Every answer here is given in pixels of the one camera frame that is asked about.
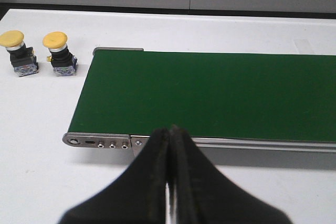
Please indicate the steel rear end bracket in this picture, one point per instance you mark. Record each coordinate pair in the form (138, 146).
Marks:
(116, 48)

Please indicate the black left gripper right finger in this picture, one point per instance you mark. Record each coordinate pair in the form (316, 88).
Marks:
(205, 195)

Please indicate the aluminium conveyor front rail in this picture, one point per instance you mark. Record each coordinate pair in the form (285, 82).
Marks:
(270, 145)

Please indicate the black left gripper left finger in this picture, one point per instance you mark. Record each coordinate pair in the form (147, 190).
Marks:
(136, 196)

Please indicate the green conveyor belt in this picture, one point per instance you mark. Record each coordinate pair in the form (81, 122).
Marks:
(255, 96)

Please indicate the steel conveyor mounting plate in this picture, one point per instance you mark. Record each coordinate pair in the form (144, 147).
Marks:
(138, 143)

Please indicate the yellow mushroom push button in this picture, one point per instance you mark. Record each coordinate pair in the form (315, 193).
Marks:
(64, 63)

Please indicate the steel conveyor end bracket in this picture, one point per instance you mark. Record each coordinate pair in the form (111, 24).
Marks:
(97, 140)

